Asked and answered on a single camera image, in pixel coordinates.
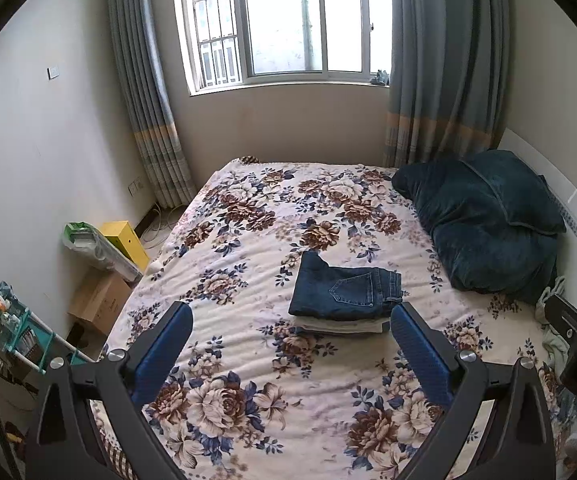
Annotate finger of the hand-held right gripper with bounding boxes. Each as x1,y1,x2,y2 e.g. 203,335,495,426
543,293,577,344

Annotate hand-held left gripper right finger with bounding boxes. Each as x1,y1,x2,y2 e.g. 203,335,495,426
391,302,557,480

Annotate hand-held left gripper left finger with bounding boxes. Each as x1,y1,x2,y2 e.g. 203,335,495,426
24,301,194,480

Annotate blue denim pants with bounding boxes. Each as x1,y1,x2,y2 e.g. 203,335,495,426
288,250,403,322

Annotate white folded pants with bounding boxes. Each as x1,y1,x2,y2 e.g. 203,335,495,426
295,315,385,335

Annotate light green cloth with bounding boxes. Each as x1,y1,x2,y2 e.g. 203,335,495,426
535,275,571,366

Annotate cardboard box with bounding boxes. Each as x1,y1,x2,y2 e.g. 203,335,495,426
67,269,135,337

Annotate dark teal quilt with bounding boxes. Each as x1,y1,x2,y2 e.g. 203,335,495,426
391,160,560,307

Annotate yellow box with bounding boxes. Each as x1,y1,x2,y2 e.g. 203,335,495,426
99,220,151,274

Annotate clear plastic bag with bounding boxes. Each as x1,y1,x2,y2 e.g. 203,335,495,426
63,221,144,282

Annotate dark teal pillow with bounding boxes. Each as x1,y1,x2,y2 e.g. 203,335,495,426
459,149,568,236

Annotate teal shelf rack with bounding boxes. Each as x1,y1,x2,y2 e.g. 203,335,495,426
0,281,95,377

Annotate bed with floral bedspread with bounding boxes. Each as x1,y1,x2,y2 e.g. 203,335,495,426
91,156,571,480

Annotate grey-blue striped curtain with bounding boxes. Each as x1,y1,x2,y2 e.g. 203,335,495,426
107,0,198,209
383,0,512,169

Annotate window with white frame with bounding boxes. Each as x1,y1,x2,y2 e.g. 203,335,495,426
170,0,394,96

